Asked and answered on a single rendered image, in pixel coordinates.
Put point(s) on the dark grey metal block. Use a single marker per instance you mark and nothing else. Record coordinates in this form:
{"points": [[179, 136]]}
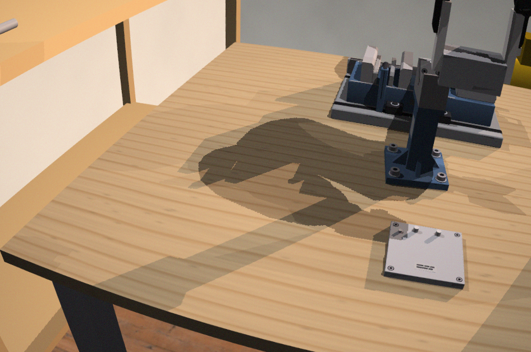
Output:
{"points": [[472, 69]]}

